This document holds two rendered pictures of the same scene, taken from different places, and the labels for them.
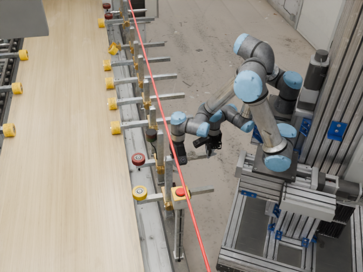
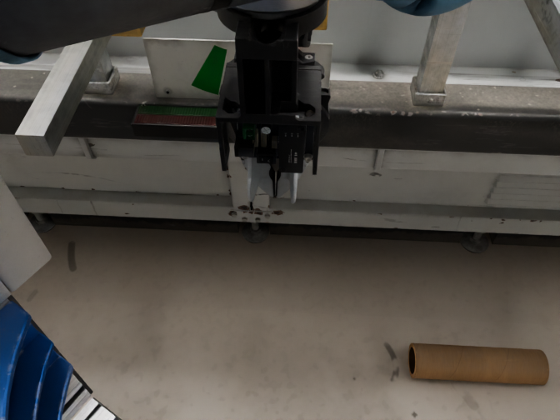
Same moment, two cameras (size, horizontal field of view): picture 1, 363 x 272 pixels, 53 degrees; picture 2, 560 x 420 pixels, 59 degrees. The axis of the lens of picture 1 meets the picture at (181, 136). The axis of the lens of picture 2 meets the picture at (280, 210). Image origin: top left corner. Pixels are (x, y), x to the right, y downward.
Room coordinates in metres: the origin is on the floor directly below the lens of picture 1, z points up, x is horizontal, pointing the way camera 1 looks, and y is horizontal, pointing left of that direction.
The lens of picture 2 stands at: (1.67, -0.47, 1.18)
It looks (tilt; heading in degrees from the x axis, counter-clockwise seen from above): 51 degrees down; 107
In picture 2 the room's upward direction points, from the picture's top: straight up
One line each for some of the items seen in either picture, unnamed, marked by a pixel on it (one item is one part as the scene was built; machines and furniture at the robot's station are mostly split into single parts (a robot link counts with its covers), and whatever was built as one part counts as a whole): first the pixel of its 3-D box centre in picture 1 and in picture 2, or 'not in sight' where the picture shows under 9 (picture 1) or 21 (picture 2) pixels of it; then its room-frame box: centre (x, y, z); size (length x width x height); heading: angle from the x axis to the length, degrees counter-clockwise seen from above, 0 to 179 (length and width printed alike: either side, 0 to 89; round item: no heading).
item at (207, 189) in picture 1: (175, 194); (96, 30); (1.27, 0.02, 0.83); 0.43 x 0.03 x 0.04; 104
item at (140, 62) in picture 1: (141, 84); not in sight; (2.19, 0.30, 0.93); 0.03 x 0.03 x 0.48; 14
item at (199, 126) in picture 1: (198, 126); not in sight; (1.37, -0.08, 1.25); 0.11 x 0.11 x 0.08; 72
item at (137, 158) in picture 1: (138, 163); not in sight; (1.47, 0.25, 0.85); 0.08 x 0.08 x 0.11
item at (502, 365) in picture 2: not in sight; (476, 363); (1.98, 0.10, 0.04); 0.30 x 0.08 x 0.08; 14
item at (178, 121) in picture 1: (179, 123); not in sight; (1.38, 0.02, 1.25); 0.09 x 0.08 x 0.11; 72
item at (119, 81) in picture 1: (143, 78); not in sight; (2.23, 0.29, 0.95); 0.50 x 0.04 x 0.04; 104
